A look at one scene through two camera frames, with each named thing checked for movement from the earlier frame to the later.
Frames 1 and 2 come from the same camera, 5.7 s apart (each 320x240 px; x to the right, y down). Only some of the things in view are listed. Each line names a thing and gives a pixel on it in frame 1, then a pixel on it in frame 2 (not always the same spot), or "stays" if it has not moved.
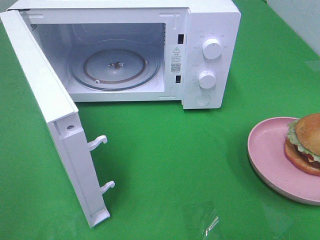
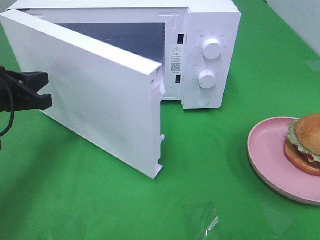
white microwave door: [60, 114] → [113, 98]
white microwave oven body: [142, 51] stays
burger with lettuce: [302, 146] stays
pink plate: [266, 148] stays
